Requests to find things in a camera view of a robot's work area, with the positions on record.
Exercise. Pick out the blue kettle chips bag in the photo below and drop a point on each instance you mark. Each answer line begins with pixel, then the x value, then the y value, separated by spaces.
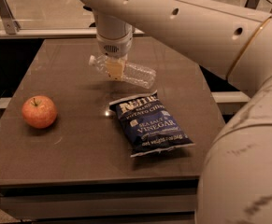
pixel 147 125

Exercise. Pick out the grey table drawer unit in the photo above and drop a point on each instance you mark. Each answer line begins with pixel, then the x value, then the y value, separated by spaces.
pixel 100 200

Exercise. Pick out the clear plastic water bottle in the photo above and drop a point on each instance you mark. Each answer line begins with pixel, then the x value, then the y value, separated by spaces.
pixel 134 74

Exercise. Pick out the left metal glass bracket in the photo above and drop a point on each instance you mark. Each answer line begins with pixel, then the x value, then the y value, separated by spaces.
pixel 9 22

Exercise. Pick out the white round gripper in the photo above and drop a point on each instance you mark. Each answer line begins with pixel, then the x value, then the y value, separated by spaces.
pixel 114 48

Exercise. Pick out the black office chair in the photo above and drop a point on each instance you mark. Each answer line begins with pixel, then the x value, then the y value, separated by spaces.
pixel 89 16

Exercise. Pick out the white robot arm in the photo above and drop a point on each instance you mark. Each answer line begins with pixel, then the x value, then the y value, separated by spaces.
pixel 234 43

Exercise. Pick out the red yellow apple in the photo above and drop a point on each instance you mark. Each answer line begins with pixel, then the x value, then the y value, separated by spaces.
pixel 39 111

